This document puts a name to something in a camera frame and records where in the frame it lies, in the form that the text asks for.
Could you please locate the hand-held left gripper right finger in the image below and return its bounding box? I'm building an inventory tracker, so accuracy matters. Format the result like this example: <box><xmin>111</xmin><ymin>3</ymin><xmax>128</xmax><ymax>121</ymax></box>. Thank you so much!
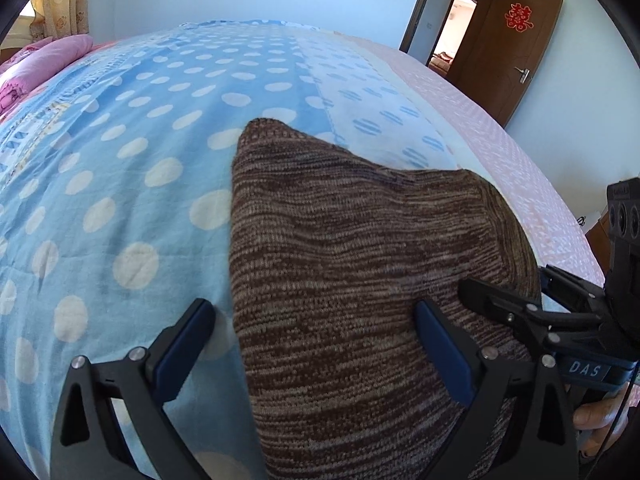
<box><xmin>413</xmin><ymin>298</ymin><xmax>581</xmax><ymax>480</ymax></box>

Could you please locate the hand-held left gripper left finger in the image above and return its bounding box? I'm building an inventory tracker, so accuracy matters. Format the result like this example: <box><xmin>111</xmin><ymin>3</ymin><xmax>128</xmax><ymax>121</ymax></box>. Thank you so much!
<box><xmin>50</xmin><ymin>298</ymin><xmax>217</xmax><ymax>480</ymax></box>

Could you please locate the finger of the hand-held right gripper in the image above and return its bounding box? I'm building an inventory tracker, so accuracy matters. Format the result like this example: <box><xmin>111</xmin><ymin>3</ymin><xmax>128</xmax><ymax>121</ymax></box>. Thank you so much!
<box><xmin>459</xmin><ymin>278</ymin><xmax>551</xmax><ymax>356</ymax></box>
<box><xmin>539</xmin><ymin>264</ymin><xmax>607</xmax><ymax>313</ymax></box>

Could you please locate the brown knit sweater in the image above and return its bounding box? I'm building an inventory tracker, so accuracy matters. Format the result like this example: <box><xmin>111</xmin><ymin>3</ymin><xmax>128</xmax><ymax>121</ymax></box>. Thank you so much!
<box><xmin>229</xmin><ymin>117</ymin><xmax>543</xmax><ymax>480</ymax></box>

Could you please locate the person's right hand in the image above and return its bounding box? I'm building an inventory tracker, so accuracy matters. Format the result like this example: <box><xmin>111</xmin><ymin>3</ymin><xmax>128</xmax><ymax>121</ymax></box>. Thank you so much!
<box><xmin>562</xmin><ymin>382</ymin><xmax>632</xmax><ymax>461</ymax></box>

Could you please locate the wooden bedside cabinet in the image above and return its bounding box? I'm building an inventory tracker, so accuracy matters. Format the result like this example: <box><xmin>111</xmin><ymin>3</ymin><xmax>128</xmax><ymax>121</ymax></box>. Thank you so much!
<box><xmin>584</xmin><ymin>210</ymin><xmax>613</xmax><ymax>273</ymax></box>

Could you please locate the pink mattress cover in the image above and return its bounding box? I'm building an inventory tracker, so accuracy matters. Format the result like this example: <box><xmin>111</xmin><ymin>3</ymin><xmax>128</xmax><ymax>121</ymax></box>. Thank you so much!
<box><xmin>345</xmin><ymin>35</ymin><xmax>606</xmax><ymax>291</ymax></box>

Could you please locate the blue polka dot bed sheet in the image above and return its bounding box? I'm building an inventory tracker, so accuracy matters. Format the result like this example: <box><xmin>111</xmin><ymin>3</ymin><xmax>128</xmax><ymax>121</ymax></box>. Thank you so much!
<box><xmin>0</xmin><ymin>19</ymin><xmax>461</xmax><ymax>480</ymax></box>

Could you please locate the brown wooden door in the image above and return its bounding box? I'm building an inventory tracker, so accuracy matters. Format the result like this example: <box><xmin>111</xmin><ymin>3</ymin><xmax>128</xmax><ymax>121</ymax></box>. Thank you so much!
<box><xmin>446</xmin><ymin>0</ymin><xmax>565</xmax><ymax>128</ymax></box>

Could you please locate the red paper door decoration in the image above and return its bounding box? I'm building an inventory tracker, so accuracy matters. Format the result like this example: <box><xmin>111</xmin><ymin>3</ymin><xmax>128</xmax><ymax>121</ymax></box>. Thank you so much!
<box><xmin>505</xmin><ymin>2</ymin><xmax>533</xmax><ymax>32</ymax></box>

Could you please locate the folded pink quilt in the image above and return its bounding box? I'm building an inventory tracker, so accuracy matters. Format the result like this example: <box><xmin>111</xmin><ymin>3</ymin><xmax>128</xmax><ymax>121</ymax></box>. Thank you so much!
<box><xmin>0</xmin><ymin>34</ymin><xmax>94</xmax><ymax>111</ymax></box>

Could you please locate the yellow patterned curtain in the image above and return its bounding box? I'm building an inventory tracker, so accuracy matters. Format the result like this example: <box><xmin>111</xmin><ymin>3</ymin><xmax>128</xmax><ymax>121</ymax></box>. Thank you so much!
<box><xmin>30</xmin><ymin>0</ymin><xmax>92</xmax><ymax>46</ymax></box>

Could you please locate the dark wooden door frame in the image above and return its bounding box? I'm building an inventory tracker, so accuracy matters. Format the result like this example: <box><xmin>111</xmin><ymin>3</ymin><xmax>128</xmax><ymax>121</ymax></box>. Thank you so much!
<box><xmin>400</xmin><ymin>0</ymin><xmax>501</xmax><ymax>68</ymax></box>

